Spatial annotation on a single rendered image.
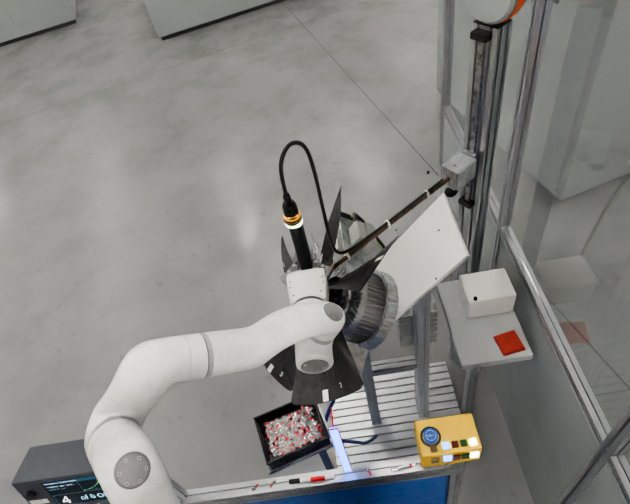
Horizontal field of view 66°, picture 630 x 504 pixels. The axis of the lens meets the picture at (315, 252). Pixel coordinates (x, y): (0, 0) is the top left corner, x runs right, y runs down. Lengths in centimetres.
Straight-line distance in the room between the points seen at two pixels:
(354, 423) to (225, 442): 68
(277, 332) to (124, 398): 31
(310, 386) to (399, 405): 117
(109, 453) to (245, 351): 30
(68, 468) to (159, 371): 60
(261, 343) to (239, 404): 179
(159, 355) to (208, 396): 193
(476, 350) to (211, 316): 184
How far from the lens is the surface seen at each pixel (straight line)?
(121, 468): 92
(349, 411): 256
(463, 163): 163
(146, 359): 96
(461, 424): 146
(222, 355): 99
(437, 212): 155
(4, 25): 841
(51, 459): 155
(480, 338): 184
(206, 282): 335
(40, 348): 364
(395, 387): 260
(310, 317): 102
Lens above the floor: 243
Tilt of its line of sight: 48 degrees down
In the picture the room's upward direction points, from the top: 14 degrees counter-clockwise
